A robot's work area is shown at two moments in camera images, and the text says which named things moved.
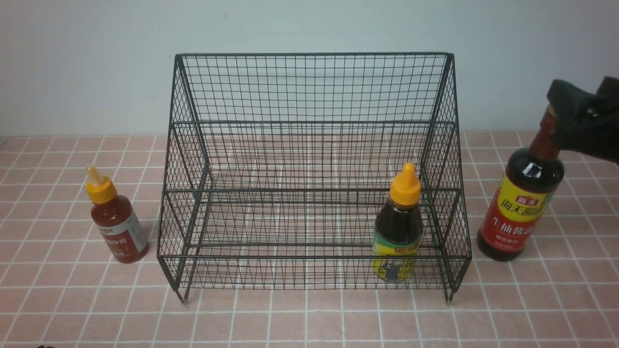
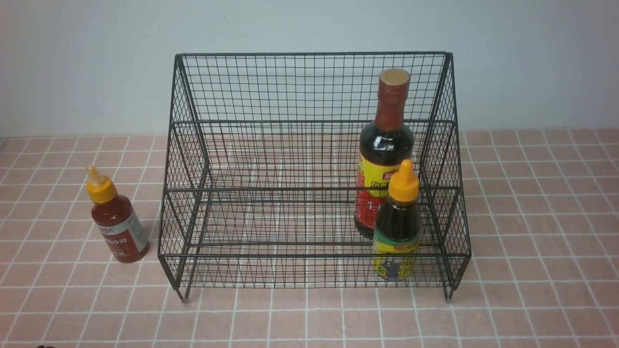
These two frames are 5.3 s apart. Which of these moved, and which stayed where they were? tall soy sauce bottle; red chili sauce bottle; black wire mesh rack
Moved: tall soy sauce bottle
Stayed: black wire mesh rack; red chili sauce bottle
